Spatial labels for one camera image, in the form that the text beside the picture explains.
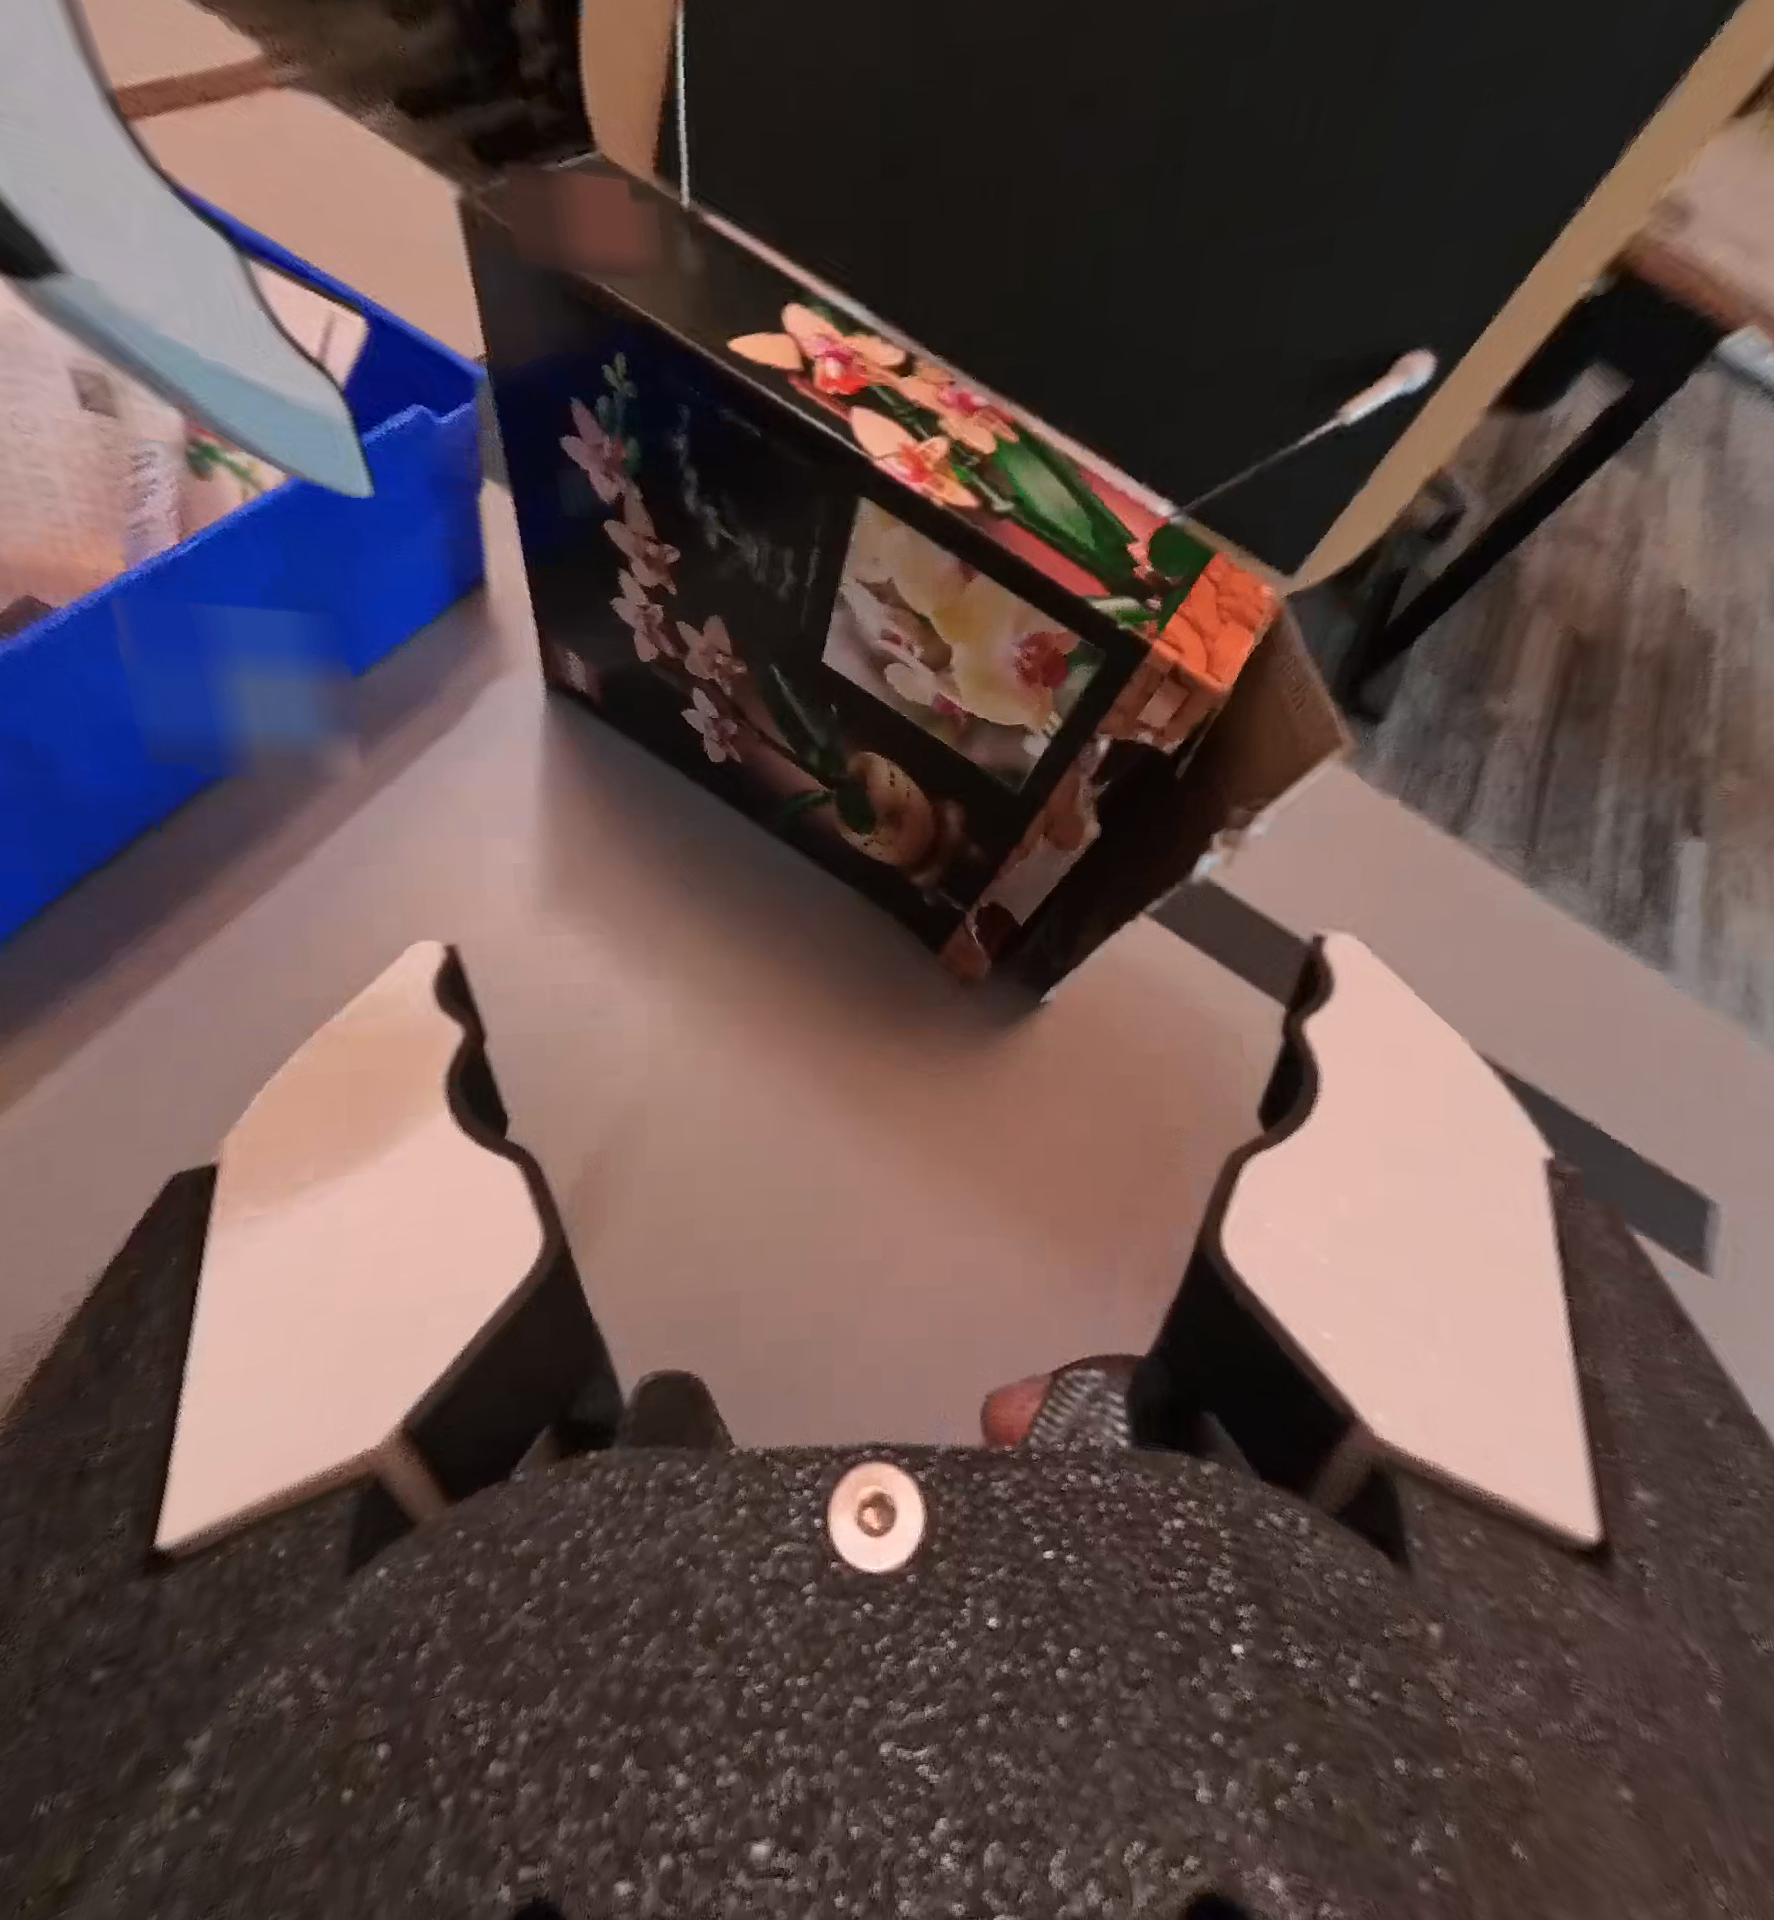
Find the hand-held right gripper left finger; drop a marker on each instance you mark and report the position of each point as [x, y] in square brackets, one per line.
[347, 1229]

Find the black orchid lego box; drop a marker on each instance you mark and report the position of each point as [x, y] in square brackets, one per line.
[708, 599]

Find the large printed white paper bag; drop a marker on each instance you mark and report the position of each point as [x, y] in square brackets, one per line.
[32, 450]

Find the white tipped thin rod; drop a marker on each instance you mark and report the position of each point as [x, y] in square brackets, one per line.
[1405, 375]
[681, 105]

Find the blue plastic bin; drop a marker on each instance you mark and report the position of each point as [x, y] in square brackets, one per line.
[152, 721]

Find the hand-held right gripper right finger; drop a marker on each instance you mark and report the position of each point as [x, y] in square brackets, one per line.
[1413, 1246]

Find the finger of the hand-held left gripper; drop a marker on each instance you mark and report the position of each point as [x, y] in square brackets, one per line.
[124, 257]

